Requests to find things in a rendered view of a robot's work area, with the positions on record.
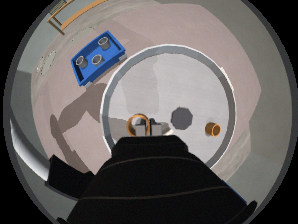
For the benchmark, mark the blue crate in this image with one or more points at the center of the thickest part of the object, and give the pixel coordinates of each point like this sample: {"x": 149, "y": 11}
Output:
{"x": 85, "y": 76}

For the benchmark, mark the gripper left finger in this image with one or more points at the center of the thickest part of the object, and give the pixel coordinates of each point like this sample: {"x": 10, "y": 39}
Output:
{"x": 141, "y": 128}

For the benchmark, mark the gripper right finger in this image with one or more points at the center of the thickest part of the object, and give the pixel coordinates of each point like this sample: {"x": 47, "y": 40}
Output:
{"x": 155, "y": 127}

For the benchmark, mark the grey metal sleeve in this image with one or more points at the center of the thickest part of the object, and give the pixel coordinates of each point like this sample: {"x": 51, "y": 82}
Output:
{"x": 82, "y": 63}
{"x": 96, "y": 59}
{"x": 106, "y": 44}

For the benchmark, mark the bronze bushing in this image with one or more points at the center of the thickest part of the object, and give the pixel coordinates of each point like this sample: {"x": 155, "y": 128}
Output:
{"x": 131, "y": 130}
{"x": 213, "y": 129}

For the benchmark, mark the grey round turntable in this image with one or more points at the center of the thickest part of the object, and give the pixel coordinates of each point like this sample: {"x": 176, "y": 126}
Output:
{"x": 178, "y": 86}

